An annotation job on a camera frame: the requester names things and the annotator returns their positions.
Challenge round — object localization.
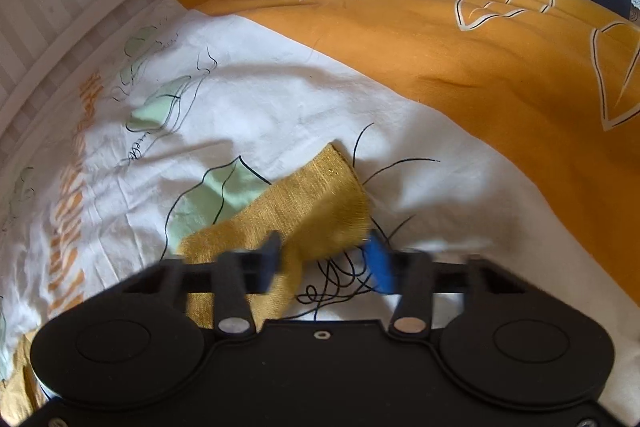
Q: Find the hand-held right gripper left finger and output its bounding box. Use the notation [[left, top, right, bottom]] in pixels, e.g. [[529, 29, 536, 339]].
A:
[[120, 231, 283, 339]]

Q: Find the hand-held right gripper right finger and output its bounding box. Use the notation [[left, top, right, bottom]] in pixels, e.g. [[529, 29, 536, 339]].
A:
[[362, 238, 528, 336]]

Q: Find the yellow knitted sweater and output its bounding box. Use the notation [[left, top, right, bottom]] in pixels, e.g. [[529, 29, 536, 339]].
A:
[[177, 142, 373, 329]]

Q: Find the white leaf-print bed sheet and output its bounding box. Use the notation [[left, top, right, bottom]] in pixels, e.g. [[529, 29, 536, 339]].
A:
[[0, 0, 640, 408]]

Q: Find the orange leaf-print duvet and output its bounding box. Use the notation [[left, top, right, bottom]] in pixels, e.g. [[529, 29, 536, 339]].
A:
[[170, 0, 640, 308]]

